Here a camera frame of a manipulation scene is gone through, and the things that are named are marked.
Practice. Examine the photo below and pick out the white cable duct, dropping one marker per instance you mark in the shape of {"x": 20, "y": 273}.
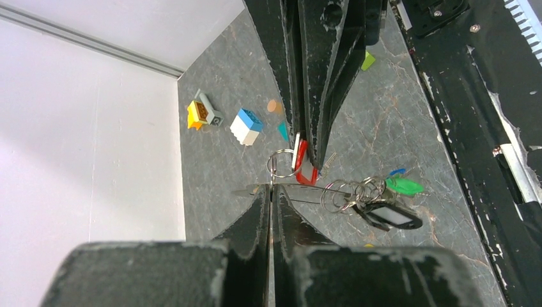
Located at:
{"x": 527, "y": 15}

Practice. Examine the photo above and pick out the metal keyring plate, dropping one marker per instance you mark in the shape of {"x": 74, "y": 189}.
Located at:
{"x": 299, "y": 193}

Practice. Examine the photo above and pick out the small green cube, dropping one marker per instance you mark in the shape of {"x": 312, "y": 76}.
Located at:
{"x": 368, "y": 61}

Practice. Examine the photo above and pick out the green key tag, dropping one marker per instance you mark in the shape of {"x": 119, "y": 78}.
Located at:
{"x": 404, "y": 186}

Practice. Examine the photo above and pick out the black key fob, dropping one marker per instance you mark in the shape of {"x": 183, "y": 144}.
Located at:
{"x": 384, "y": 215}

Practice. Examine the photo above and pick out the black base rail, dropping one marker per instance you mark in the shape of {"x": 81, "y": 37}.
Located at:
{"x": 484, "y": 88}

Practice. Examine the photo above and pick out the teal wooden block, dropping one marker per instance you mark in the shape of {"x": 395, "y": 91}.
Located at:
{"x": 282, "y": 128}

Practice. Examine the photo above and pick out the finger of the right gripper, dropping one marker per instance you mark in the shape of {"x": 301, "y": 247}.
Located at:
{"x": 278, "y": 27}
{"x": 334, "y": 36}

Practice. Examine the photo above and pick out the red key tag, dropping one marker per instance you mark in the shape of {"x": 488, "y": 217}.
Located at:
{"x": 306, "y": 173}

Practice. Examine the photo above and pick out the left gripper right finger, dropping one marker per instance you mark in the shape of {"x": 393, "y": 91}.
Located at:
{"x": 311, "y": 270}

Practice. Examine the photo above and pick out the grey lego piece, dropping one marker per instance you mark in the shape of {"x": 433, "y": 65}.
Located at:
{"x": 214, "y": 117}

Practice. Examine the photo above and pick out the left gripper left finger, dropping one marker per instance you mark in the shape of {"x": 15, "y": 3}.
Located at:
{"x": 229, "y": 270}

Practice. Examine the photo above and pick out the white blue lego block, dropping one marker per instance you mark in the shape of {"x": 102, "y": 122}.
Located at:
{"x": 246, "y": 127}

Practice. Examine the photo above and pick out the tan wooden cylinder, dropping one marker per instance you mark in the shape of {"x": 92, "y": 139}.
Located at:
{"x": 275, "y": 107}

